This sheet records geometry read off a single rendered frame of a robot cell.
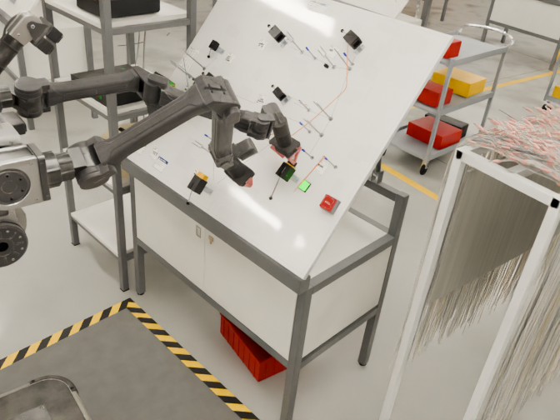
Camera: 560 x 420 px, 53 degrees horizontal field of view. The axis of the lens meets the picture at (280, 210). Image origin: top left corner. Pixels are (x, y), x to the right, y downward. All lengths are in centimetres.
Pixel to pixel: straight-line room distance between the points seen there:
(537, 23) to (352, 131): 679
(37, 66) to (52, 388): 314
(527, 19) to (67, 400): 771
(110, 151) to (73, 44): 373
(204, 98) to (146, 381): 175
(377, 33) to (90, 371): 198
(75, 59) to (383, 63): 342
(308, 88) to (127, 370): 156
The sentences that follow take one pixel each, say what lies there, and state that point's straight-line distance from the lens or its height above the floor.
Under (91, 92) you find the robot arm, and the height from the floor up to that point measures 144.
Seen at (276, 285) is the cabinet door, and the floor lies 73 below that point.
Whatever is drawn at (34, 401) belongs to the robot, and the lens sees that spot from 254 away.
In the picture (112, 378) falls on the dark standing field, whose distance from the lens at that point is 288.
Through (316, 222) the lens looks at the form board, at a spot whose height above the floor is 102.
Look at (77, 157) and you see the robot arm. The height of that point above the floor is 147.
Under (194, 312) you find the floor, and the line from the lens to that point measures 316.
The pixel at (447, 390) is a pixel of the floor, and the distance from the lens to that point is 303.
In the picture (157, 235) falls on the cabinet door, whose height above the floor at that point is 52.
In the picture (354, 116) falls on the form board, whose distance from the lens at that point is 217.
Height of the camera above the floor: 214
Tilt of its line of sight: 32 degrees down
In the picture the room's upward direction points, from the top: 6 degrees clockwise
